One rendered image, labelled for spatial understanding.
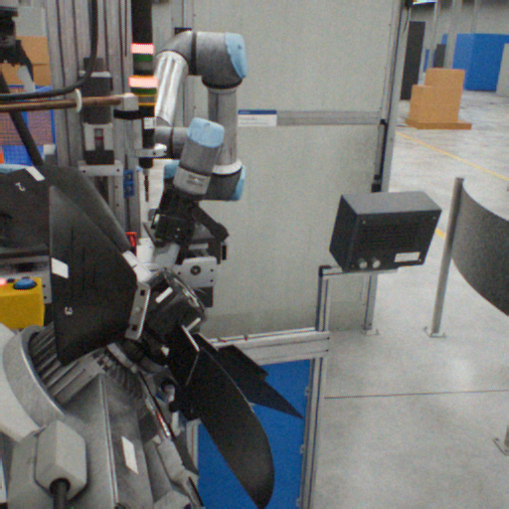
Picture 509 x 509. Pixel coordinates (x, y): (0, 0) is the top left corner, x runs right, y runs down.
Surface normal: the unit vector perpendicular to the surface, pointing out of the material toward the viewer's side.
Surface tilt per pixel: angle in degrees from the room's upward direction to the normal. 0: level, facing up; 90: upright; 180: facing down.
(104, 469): 40
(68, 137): 90
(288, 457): 90
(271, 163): 90
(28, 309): 90
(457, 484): 0
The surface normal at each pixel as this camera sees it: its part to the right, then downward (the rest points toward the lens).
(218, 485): 0.29, 0.34
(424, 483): 0.04, -0.94
